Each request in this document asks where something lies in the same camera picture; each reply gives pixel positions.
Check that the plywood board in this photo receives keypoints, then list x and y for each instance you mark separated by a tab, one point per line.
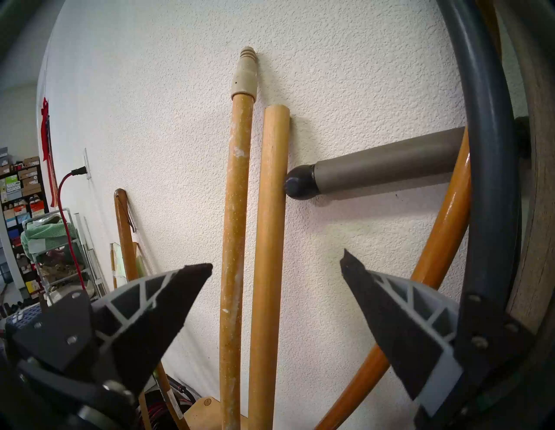
204	416

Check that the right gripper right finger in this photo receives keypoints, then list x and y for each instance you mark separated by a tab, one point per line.
390	320

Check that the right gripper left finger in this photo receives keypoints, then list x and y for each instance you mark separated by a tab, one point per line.
147	320

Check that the paint-speckled pole with threaded tip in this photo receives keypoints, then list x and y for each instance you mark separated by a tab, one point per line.
236	216

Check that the plain thick wooden dowel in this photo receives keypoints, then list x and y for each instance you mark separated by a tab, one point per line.
269	260

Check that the grey bar with black cap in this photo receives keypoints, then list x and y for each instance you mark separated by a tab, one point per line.
381	164

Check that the dark shelf with boxes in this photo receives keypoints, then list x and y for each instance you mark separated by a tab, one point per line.
26	182

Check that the green checked cloth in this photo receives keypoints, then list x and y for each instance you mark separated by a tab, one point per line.
43	236

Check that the green Dunbar Drive sign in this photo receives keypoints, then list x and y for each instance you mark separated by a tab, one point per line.
120	264

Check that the white wall outlet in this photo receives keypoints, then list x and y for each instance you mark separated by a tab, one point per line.
87	164

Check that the white pipes bundle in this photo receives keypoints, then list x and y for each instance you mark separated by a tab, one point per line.
86	247

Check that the red hanging ribbon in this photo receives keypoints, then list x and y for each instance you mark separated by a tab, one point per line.
44	130

